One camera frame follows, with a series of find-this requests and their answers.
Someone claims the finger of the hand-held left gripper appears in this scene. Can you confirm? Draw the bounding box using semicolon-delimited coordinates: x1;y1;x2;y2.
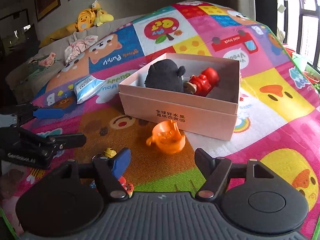
37;133;87;151
15;104;63;126

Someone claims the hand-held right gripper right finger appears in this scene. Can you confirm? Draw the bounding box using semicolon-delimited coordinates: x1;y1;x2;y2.
194;148;275;202

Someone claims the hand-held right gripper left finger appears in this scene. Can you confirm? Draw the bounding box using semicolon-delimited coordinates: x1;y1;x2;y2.
59;148;132;202

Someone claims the orange toy cup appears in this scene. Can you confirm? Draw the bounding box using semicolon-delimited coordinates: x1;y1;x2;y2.
146;120;186;155

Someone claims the pale pink cardboard box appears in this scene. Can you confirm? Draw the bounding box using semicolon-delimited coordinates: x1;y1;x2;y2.
118;52;241;141

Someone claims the blue white tissue packet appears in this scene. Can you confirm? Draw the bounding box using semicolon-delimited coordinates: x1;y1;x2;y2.
73;75;105;105

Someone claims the red toy figure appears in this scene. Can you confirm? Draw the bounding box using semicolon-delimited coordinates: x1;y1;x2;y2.
184;67;220;97

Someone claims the black plush toy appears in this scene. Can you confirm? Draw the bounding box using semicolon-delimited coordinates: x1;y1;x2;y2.
145;59;187;93

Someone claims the small red orange toy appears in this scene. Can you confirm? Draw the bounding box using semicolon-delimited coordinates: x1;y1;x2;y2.
117;176;134;198

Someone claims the grey bed sheet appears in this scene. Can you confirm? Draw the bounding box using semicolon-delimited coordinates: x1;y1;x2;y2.
5;15;140;100

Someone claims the small floral cloth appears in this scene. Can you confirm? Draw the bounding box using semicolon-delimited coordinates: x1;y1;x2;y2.
37;52;57;67

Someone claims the large floral cloth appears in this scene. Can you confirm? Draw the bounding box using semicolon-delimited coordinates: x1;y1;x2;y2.
64;35;98;64

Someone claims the dark cabinet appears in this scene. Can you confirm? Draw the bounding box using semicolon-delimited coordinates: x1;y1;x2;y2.
0;9;38;105

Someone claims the long yellow pillow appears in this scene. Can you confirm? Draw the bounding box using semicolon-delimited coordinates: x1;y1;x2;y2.
40;22;78;47

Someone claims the yellow duck backpack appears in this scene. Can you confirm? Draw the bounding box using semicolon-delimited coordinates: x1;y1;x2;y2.
76;8;97;32

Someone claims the yellow duck plush toy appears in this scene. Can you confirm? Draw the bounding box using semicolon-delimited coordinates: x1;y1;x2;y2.
90;1;114;27

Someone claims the colourful cartoon play mat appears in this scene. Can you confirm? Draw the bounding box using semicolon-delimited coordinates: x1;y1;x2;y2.
0;1;320;240

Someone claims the terracotta plant pot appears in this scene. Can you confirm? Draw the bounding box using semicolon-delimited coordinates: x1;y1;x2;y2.
302;65;320;85

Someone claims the green plant pot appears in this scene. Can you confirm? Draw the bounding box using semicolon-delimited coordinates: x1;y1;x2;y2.
291;52;310;72

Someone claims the black framed window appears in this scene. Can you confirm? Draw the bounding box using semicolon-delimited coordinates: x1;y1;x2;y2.
275;0;320;68

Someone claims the tall framed wall picture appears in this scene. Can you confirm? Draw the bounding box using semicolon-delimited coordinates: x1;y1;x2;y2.
34;0;61;22

